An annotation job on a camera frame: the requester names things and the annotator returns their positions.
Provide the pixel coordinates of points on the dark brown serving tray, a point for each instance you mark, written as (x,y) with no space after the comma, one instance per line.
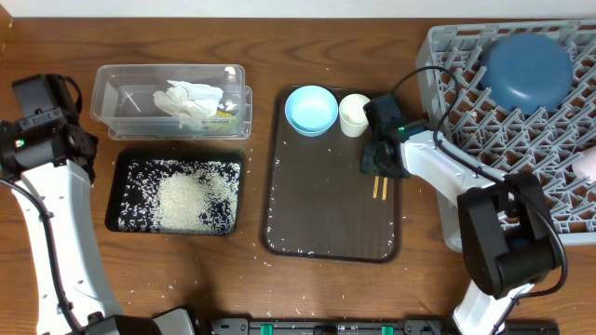
(317,203)

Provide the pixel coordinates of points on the yellow green snack wrapper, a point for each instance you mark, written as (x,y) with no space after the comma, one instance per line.
(221,121)

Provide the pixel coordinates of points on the wooden chopstick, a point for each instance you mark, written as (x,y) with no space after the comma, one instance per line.
(375,187)
(384,190)

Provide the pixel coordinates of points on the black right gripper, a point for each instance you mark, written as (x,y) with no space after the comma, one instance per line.
(371,167)

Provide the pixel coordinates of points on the white napkin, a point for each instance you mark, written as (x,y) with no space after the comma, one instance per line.
(188,100)

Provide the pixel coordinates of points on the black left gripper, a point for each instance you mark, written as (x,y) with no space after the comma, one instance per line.
(89,139)

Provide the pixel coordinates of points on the black tray bin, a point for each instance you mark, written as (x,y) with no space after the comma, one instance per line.
(172,191)

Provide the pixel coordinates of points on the light blue small bowl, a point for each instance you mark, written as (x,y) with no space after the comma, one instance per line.
(311,110)

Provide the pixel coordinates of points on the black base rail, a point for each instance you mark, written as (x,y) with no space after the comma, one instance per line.
(241,326)

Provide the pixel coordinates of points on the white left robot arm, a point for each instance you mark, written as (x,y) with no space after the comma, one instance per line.
(74,294)

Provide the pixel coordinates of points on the cream paper cup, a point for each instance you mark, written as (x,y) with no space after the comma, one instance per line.
(353,120)

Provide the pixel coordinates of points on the pink cup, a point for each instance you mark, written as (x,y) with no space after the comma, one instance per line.
(585,165)

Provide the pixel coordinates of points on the dark blue plate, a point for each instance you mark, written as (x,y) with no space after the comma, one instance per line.
(527,71)

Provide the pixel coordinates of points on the white rice pile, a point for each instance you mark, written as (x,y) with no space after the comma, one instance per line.
(181,197)

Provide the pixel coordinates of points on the grey dishwasher rack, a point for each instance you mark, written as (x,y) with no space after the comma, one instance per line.
(546,142)

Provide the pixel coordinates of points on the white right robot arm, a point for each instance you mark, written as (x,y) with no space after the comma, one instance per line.
(507,236)

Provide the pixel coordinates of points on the clear plastic bin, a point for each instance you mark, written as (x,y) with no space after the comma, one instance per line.
(123,100)

